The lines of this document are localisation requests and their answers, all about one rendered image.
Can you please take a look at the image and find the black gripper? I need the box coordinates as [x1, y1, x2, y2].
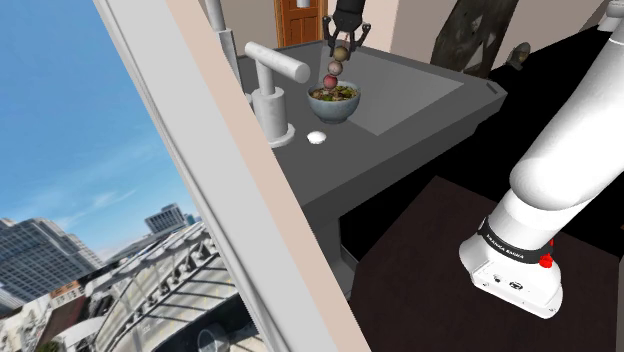
[322, 0, 372, 51]

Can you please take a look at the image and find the white marble faucet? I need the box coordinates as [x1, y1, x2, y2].
[243, 40, 312, 149]

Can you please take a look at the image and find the dark brown robot stand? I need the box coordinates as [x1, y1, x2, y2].
[347, 175, 624, 352]

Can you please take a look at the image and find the white upright post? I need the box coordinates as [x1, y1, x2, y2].
[204, 0, 243, 90]

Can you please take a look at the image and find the large window with white frame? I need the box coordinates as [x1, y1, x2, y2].
[0, 0, 373, 352]

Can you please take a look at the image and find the dark mottled leaning panel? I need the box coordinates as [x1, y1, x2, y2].
[429, 0, 520, 80]

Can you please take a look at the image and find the grey-blue bowl of food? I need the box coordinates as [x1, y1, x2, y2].
[306, 80, 363, 125]

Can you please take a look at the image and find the grey sink counter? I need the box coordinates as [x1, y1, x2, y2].
[236, 39, 509, 300]

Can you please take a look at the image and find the small grey round ornament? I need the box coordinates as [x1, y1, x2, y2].
[504, 41, 533, 70]

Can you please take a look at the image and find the three-ball dumpling skewer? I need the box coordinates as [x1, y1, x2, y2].
[322, 30, 351, 91]

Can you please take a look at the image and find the orange wooden door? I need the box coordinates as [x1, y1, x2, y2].
[274, 0, 329, 49]

